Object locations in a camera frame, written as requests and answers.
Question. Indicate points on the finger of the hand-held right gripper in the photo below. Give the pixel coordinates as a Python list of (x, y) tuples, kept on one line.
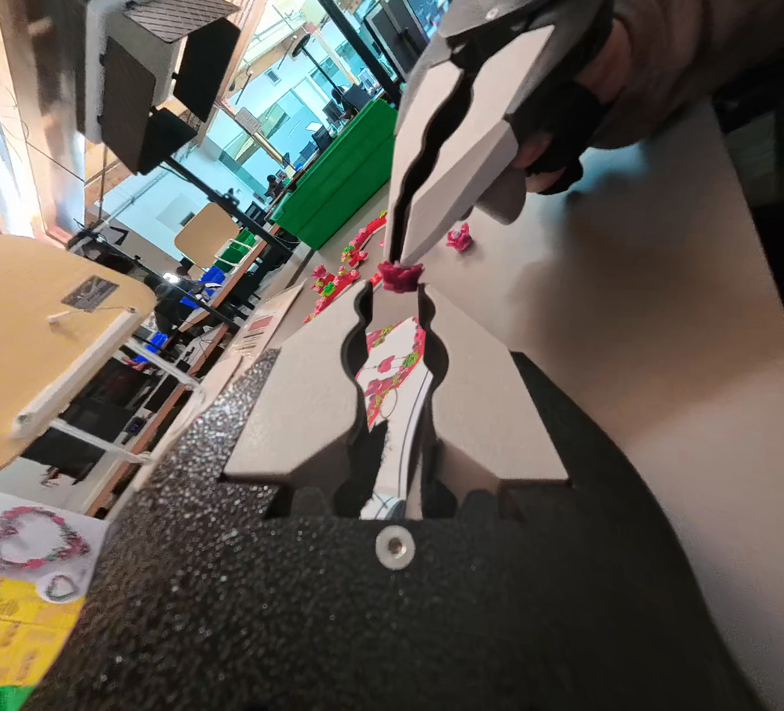
[(478, 154), (413, 129)]

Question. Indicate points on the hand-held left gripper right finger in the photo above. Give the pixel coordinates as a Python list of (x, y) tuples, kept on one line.
[(490, 417)]

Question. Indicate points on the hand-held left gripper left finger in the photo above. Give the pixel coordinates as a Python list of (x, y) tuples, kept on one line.
[(294, 417)]

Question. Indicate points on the magenta lego rose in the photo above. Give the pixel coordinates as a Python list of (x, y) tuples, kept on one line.
[(399, 276), (459, 238)]

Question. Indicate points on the green plastic bin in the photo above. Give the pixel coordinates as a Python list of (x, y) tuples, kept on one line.
[(15, 700), (343, 172)]

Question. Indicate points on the person's right forearm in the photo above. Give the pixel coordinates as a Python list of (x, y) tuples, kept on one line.
[(692, 19)]

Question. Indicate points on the open lego instruction booklet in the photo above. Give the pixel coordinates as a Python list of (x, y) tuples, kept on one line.
[(398, 368)]

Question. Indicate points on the yellow lego box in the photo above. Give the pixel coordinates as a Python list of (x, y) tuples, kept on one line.
[(37, 625)]

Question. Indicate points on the white printed paper sheet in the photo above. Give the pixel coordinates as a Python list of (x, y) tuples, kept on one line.
[(263, 319)]

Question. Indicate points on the black computer monitor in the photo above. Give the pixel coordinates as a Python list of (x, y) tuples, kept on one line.
[(398, 25)]

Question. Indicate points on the black pole with ribbed disc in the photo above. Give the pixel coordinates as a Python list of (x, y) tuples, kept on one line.
[(337, 13)]

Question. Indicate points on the blue storage bin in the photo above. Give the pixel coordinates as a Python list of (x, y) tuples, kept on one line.
[(214, 275)]

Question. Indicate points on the wooden tilting stand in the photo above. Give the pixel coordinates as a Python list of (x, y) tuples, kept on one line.
[(205, 230), (49, 307)]

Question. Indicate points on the grey overhead panel on pole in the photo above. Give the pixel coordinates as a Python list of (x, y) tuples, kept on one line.
[(135, 68)]

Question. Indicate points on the red lego heart frame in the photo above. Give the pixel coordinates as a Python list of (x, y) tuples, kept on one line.
[(367, 233)]

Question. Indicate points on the large dark air duct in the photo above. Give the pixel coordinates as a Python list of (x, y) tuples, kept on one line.
[(49, 50)]

